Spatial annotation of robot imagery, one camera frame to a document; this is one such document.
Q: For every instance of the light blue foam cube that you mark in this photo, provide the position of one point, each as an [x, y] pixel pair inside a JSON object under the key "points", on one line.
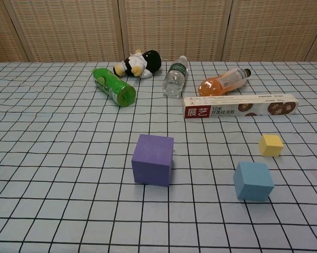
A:
{"points": [[253, 182]]}

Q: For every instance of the black white plush penguin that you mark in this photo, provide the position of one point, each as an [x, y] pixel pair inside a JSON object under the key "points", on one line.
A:
{"points": [[140, 63]]}

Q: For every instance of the green plastic bottle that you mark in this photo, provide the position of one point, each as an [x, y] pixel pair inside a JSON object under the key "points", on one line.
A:
{"points": [[113, 85]]}

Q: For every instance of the white red baking paper box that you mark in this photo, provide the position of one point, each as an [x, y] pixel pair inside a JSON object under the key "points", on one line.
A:
{"points": [[240, 106]]}

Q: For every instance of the clear water bottle green label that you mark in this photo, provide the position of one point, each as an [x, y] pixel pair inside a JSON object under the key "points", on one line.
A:
{"points": [[174, 79]]}

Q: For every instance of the bamboo folding screen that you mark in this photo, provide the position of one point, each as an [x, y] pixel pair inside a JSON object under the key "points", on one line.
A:
{"points": [[69, 26]]}

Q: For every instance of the orange drink bottle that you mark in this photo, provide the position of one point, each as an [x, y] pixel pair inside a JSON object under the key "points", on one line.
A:
{"points": [[216, 84]]}

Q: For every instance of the small yellow foam cube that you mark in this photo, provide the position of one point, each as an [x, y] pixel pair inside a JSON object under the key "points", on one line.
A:
{"points": [[270, 146]]}

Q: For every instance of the blue checkered tablecloth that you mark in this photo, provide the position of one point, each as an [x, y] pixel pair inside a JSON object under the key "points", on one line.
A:
{"points": [[69, 158]]}

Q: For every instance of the large purple foam cube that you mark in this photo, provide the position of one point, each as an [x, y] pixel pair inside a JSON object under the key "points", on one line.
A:
{"points": [[152, 163]]}

